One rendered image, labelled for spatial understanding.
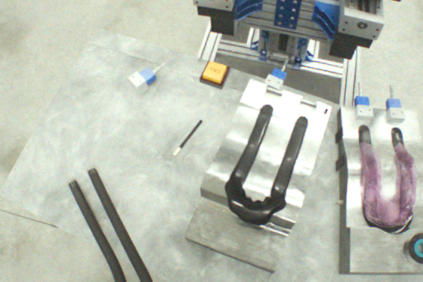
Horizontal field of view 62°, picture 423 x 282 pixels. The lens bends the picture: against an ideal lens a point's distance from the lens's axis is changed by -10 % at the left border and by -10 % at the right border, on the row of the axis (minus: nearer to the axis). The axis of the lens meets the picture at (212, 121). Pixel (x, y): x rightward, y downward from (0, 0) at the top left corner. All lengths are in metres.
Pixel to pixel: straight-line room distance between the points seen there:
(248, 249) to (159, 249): 0.25
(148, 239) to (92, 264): 0.92
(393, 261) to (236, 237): 0.42
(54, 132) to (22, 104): 1.19
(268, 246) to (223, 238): 0.12
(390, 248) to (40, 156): 1.08
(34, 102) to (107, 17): 0.74
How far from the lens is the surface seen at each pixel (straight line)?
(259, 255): 1.04
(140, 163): 1.19
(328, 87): 2.01
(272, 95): 1.18
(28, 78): 2.59
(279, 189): 1.02
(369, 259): 1.05
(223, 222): 1.05
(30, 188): 1.30
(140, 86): 1.25
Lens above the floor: 1.89
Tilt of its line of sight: 65 degrees down
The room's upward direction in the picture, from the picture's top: 7 degrees counter-clockwise
